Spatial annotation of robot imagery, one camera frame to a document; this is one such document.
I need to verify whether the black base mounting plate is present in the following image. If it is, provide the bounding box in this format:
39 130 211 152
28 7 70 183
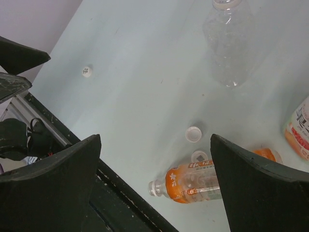
24 91 179 232

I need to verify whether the white green-print bottle cap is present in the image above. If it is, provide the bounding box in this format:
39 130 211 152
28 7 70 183
82 65 93 78

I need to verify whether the clear unlabelled plastic bottle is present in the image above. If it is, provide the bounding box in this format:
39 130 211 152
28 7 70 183
202 0 254 88

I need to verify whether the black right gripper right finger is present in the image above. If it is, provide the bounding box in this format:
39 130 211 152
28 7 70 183
211 134 309 232

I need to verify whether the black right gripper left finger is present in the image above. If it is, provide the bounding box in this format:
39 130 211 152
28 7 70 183
0 134 101 232

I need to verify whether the orange label tea bottle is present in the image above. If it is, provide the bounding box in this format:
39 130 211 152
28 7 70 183
148 147 283 204

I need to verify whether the white clear-bottle cap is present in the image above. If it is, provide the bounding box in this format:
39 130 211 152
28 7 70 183
185 126 202 143

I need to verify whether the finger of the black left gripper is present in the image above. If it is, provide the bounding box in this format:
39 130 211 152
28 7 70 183
0 37 51 74

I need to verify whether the white orange-bottle cap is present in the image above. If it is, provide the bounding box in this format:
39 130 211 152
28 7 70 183
191 150 209 163

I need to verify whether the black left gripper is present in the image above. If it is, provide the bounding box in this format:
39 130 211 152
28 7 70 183
0 72 72 161

